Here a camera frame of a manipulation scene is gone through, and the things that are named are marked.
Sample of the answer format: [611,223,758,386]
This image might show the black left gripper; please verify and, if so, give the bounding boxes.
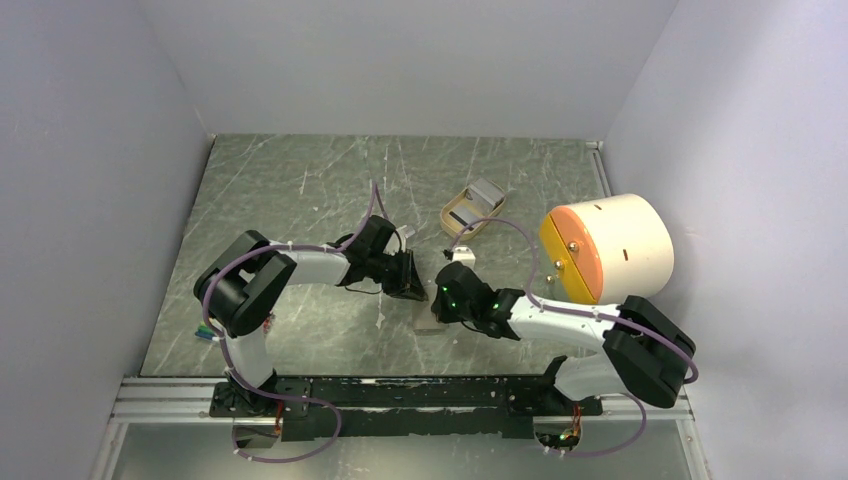
[369,249,429,304]

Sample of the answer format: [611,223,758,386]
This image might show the grey card holder wallet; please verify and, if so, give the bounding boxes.
[412,302,447,335]

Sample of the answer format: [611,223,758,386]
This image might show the stack of credit cards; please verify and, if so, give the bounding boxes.
[465,178,506,214]

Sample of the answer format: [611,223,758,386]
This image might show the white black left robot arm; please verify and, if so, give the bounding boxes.
[193,215,428,416]

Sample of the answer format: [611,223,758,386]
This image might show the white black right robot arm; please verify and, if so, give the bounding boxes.
[431,262,696,414]

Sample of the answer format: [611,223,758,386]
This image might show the loose card in tray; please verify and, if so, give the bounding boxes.
[447,201,485,233]

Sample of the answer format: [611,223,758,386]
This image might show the beige oval tray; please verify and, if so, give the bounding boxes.
[439,178,506,241]

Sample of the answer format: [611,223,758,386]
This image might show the cream cylinder orange lid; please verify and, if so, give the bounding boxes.
[539,194,675,305]

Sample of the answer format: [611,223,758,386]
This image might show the pack of coloured markers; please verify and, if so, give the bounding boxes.
[193,316,274,344]

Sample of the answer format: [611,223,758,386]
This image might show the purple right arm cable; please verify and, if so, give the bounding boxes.
[442,217,700,460]

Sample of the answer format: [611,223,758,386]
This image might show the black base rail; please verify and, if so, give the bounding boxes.
[208,375,603,441]

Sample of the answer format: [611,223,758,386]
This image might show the aluminium frame rail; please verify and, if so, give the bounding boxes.
[92,378,709,479]

